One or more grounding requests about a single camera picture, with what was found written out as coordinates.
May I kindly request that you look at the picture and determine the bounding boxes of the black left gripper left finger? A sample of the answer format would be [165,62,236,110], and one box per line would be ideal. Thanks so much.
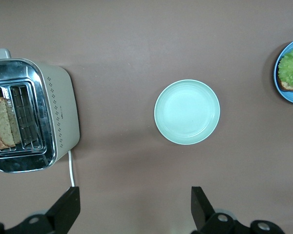
[0,186,81,234]

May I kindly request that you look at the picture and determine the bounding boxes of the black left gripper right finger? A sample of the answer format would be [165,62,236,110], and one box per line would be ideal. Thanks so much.
[190,186,288,234]

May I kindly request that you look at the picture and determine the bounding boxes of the brown bread slice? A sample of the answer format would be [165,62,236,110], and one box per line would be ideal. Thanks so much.
[0,97,22,150]
[277,78,293,93]

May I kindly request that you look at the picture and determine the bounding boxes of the mint green round plate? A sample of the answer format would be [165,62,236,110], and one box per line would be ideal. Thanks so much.
[153,79,221,146]

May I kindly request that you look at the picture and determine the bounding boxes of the beige chrome toaster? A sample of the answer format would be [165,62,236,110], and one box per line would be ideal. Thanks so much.
[0,48,81,174]

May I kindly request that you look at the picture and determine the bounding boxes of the white toaster power cord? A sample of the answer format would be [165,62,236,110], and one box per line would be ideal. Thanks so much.
[67,150,76,188]

